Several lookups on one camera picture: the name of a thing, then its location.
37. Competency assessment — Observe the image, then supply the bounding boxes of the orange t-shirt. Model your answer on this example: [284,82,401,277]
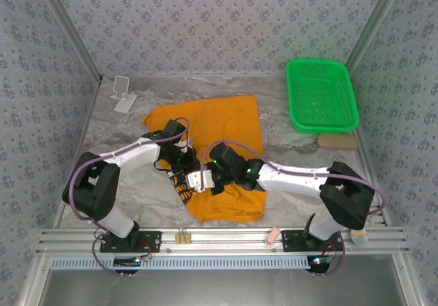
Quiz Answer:
[142,94,268,224]

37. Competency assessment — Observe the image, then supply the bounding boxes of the white phone stand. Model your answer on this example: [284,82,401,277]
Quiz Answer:
[109,75,138,114]

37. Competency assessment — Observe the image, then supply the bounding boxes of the green plastic basket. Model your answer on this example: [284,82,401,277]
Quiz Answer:
[285,58,360,135]

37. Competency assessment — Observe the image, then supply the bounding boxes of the grey metal panel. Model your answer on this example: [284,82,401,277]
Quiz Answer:
[37,268,408,306]

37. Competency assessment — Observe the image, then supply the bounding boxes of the pink toy microphone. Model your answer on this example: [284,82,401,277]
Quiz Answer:
[348,229,370,246]

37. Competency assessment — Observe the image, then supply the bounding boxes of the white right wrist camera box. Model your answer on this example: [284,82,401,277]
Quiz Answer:
[186,170,216,193]

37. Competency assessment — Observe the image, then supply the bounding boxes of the aluminium mounting rail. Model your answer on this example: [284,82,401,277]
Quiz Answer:
[36,227,410,255]

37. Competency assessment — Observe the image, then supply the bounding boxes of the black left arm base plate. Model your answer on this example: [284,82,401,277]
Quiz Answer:
[99,230,162,253]

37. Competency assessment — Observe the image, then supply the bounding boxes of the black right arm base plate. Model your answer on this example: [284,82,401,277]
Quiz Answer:
[281,229,345,253]

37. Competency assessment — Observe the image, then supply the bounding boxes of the grey slotted cable duct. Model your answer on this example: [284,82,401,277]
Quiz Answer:
[49,255,314,270]

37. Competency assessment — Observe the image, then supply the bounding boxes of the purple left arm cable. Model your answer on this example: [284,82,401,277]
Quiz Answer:
[68,116,191,278]

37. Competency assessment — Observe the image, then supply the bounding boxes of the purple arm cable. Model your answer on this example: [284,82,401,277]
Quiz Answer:
[200,140,387,277]
[68,116,191,278]

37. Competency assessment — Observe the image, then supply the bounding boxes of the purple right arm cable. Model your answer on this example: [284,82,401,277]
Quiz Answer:
[200,140,387,277]

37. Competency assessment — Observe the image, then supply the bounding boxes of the aluminium frame post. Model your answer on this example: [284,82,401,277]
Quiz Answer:
[344,0,408,68]
[32,0,103,83]

